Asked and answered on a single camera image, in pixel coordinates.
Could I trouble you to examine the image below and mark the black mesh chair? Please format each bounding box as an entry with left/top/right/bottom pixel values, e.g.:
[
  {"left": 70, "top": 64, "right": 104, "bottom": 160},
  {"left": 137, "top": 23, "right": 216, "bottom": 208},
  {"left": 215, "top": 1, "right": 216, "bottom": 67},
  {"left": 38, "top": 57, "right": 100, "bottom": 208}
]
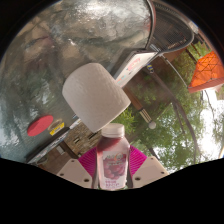
[{"left": 144, "top": 0, "right": 197, "bottom": 58}]

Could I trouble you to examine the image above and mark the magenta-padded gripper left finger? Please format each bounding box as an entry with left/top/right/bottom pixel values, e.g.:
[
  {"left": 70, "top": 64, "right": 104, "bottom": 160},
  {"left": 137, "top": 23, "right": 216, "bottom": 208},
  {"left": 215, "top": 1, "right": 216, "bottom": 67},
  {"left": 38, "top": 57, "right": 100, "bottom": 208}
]
[{"left": 56, "top": 146, "right": 100, "bottom": 190}]

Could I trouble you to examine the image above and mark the red juice bottle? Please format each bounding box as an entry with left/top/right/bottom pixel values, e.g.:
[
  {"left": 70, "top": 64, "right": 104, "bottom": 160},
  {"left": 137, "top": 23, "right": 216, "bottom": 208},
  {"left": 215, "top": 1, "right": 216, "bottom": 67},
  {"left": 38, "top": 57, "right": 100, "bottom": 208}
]
[{"left": 95, "top": 122, "right": 131, "bottom": 192}]

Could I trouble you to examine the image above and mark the white printed flat box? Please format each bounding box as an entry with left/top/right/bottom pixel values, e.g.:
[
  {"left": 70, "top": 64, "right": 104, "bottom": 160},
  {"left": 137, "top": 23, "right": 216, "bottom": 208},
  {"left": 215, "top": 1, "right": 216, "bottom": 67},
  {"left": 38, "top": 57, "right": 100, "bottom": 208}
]
[{"left": 112, "top": 49, "right": 159, "bottom": 89}]

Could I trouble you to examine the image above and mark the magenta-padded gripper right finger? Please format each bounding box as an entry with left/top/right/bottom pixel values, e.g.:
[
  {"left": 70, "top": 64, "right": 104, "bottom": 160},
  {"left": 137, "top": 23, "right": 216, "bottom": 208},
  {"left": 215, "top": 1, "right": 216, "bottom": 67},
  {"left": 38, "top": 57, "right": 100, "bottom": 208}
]
[{"left": 126, "top": 144, "right": 170, "bottom": 190}]

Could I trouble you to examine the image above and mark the flat round red coaster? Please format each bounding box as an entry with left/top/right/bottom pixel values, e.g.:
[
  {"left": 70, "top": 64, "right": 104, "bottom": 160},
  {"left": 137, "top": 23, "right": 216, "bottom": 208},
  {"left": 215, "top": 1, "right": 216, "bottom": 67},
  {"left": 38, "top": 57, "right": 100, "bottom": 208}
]
[{"left": 26, "top": 114, "right": 55, "bottom": 138}]

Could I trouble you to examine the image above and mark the orange canopy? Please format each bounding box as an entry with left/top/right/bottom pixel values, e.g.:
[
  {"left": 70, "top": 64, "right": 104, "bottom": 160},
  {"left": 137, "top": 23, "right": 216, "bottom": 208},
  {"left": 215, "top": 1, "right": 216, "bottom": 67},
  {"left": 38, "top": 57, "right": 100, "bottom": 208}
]
[{"left": 187, "top": 50, "right": 224, "bottom": 95}]

